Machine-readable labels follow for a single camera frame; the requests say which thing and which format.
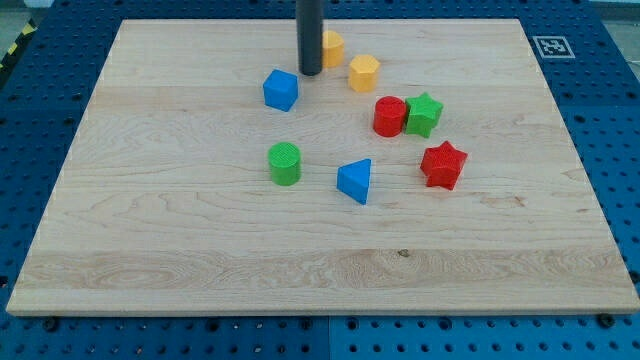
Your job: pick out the blue triangle block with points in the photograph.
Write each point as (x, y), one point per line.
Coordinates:
(354, 180)

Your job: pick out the blue cube block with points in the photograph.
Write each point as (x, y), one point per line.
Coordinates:
(280, 90)

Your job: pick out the green cylinder block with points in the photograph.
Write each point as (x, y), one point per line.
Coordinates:
(284, 160)

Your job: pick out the red cylinder block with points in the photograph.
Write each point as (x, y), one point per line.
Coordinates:
(389, 116)

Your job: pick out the light wooden board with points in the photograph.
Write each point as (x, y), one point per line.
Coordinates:
(165, 205)

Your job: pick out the yellow hexagon block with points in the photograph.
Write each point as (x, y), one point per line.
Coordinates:
(363, 73)

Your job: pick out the green star block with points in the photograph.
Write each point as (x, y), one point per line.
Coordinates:
(423, 114)

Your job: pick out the red star block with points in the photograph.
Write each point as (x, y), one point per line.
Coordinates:
(442, 165)

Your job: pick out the yellow cylinder block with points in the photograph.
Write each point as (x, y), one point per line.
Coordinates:
(333, 49)

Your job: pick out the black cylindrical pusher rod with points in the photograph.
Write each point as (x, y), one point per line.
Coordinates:
(309, 29)

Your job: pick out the white fiducial marker tag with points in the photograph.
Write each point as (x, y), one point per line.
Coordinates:
(553, 47)

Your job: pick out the yellow black hazard tape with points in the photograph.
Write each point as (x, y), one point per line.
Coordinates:
(17, 48)

